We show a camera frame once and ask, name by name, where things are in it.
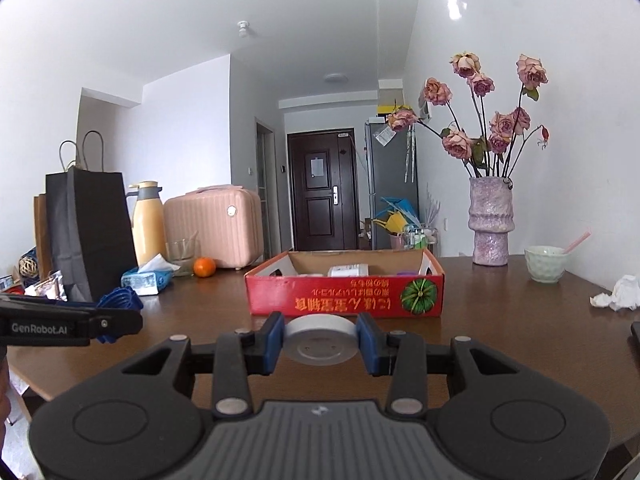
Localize pink suitcase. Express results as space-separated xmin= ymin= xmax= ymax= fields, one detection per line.
xmin=163 ymin=185 xmax=264 ymax=270

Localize purple ceramic vase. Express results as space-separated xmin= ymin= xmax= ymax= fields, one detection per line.
xmin=468 ymin=176 xmax=516 ymax=266

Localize white ceramic bowl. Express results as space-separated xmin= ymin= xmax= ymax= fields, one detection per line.
xmin=524 ymin=245 xmax=571 ymax=283

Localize clear organizer with bottles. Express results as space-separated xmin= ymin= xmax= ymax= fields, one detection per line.
xmin=390 ymin=225 xmax=441 ymax=252

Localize yellow thermos jug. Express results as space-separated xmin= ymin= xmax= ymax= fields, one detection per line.
xmin=125 ymin=181 xmax=167 ymax=267

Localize snack packets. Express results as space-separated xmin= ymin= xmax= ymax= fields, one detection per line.
xmin=24 ymin=270 xmax=68 ymax=302

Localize dried pink roses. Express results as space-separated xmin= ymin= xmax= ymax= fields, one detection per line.
xmin=387 ymin=51 xmax=551 ymax=179

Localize white labelled container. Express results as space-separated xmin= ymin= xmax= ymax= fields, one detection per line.
xmin=327 ymin=263 xmax=371 ymax=278

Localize crumpled white tissue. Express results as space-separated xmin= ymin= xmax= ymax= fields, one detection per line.
xmin=590 ymin=275 xmax=640 ymax=312

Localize dark brown door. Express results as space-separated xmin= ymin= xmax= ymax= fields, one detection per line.
xmin=286 ymin=129 xmax=360 ymax=251

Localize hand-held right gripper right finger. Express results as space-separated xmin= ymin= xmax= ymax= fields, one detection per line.
xmin=356 ymin=311 xmax=522 ymax=417

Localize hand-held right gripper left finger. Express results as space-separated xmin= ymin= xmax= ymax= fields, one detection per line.
xmin=121 ymin=311 xmax=287 ymax=420

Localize red cardboard box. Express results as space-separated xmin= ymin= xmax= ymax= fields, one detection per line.
xmin=244 ymin=249 xmax=446 ymax=319

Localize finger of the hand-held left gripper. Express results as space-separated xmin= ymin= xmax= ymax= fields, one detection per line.
xmin=89 ymin=308 xmax=145 ymax=337

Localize black paper bag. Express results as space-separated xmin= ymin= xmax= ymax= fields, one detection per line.
xmin=45 ymin=130 xmax=138 ymax=303

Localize white round disc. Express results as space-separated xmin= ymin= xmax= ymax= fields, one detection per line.
xmin=282 ymin=315 xmax=362 ymax=367

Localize grey refrigerator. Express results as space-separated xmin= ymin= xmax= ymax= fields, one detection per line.
xmin=364 ymin=117 xmax=420 ymax=251

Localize brown paper bag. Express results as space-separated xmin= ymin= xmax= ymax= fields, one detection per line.
xmin=33 ymin=192 xmax=53 ymax=281

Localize clear glass cup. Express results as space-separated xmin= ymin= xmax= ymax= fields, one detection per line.
xmin=165 ymin=238 xmax=199 ymax=277

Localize pink spoon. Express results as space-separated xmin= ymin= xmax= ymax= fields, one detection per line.
xmin=562 ymin=230 xmax=592 ymax=255

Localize blue ribbed toy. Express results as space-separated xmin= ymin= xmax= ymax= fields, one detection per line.
xmin=95 ymin=286 xmax=144 ymax=343

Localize yellow watering can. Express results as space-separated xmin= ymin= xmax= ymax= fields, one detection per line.
xmin=372 ymin=212 xmax=406 ymax=236

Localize blue tissue box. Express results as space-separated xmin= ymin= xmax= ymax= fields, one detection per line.
xmin=121 ymin=253 xmax=181 ymax=296

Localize blue folded umbrella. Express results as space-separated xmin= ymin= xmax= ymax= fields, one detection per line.
xmin=380 ymin=197 xmax=418 ymax=226

